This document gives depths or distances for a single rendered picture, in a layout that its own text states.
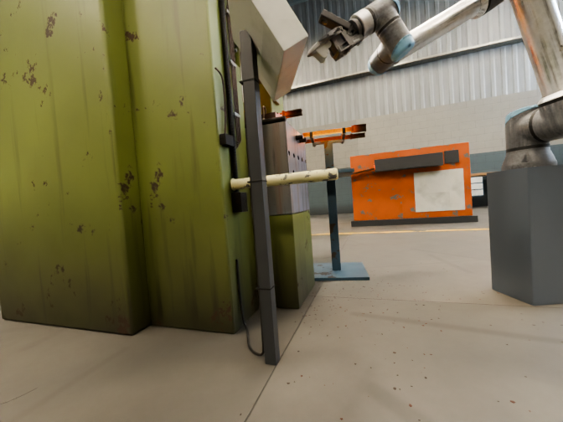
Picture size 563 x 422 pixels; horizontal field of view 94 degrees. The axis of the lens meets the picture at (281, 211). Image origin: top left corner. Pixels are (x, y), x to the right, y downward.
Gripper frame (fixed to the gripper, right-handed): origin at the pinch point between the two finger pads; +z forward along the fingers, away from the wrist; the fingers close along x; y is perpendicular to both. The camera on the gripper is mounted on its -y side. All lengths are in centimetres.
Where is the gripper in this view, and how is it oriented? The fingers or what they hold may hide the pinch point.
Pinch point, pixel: (308, 52)
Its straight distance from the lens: 112.3
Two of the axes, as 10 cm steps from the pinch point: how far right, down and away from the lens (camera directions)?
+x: -1.1, -0.3, 9.9
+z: -8.2, 5.7, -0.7
